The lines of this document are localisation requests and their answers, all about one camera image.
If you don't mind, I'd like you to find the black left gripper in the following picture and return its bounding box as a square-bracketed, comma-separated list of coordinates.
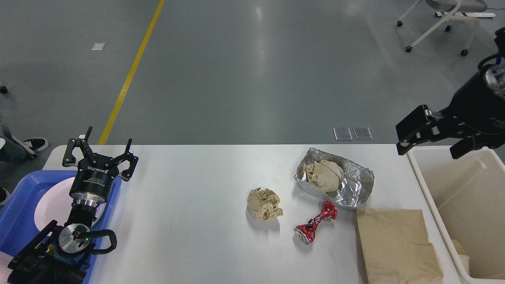
[62, 126, 138, 207]

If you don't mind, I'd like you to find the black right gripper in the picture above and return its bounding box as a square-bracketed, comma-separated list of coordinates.
[395, 65, 505, 159]

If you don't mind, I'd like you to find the pink plate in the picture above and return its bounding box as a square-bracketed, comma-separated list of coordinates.
[34, 176, 107, 233]

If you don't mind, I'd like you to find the brown paper bag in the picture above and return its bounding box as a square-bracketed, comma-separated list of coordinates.
[356, 208, 444, 284]

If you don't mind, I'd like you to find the white paper cup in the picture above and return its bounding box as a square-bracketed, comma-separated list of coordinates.
[458, 254, 470, 275]

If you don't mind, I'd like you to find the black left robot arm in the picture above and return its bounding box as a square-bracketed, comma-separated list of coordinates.
[7, 127, 138, 284]

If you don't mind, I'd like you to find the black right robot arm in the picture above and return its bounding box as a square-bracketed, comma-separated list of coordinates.
[396, 28, 505, 159]

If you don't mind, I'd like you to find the light green plate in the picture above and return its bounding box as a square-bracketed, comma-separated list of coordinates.
[92, 203, 107, 226]

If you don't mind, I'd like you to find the beige plastic bin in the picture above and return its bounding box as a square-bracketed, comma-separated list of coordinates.
[407, 146, 505, 284]

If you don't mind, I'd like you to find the black white sneaker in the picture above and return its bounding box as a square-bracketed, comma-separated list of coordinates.
[16, 137, 49, 159]

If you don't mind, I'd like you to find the white office chair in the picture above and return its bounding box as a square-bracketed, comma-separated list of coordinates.
[405, 0, 488, 56]

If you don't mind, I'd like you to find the floor outlet cover right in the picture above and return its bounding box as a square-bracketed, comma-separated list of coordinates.
[353, 127, 373, 140]

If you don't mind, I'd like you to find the floor outlet cover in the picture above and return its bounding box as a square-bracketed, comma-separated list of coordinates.
[353, 127, 373, 140]
[333, 127, 353, 141]

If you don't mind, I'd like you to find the person's jeans leg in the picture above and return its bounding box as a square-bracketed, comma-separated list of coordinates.
[0, 117, 28, 164]

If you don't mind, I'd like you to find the floor outlet cover left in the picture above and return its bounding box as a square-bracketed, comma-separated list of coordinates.
[333, 127, 353, 141]

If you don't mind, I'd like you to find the crumpled aluminium foil tray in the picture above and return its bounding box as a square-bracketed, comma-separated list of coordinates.
[294, 148, 374, 209]

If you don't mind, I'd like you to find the crumpled paper in foil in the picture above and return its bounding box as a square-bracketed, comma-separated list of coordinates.
[302, 160, 344, 196]

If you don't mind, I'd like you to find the pink object tray corner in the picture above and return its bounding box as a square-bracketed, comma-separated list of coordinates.
[0, 251, 13, 284]

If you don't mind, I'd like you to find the crumpled brown paper ball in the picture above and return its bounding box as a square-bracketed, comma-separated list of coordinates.
[247, 187, 284, 221]

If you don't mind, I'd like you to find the red foil wrapper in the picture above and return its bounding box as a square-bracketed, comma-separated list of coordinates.
[294, 201, 338, 245]

